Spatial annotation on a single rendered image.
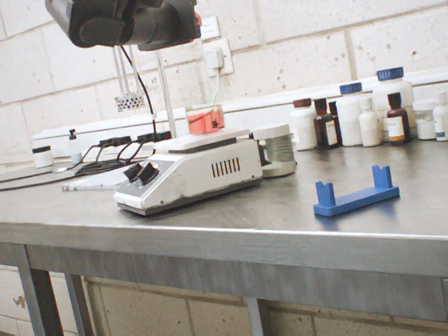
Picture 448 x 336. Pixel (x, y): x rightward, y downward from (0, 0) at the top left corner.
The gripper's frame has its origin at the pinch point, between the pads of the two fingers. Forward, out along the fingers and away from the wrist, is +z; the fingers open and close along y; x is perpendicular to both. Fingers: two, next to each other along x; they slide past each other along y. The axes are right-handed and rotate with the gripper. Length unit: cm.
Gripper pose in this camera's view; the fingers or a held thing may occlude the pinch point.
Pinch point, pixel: (196, 21)
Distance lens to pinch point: 95.9
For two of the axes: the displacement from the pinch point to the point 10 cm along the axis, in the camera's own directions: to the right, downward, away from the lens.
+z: 4.8, -2.1, 8.5
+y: -8.6, 0.9, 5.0
